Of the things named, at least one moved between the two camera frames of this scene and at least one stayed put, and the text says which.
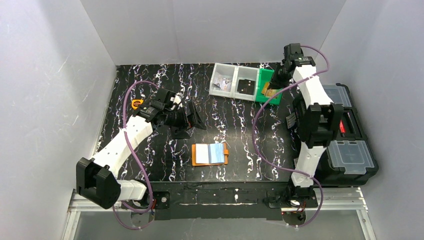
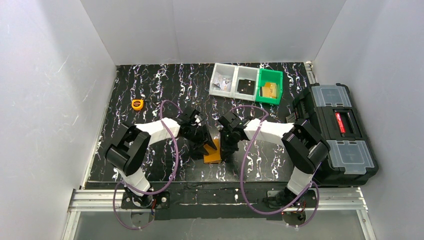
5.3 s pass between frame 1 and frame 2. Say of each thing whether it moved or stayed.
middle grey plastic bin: stayed
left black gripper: moved
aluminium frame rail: stayed
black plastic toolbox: stayed
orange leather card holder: moved
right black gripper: moved
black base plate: stayed
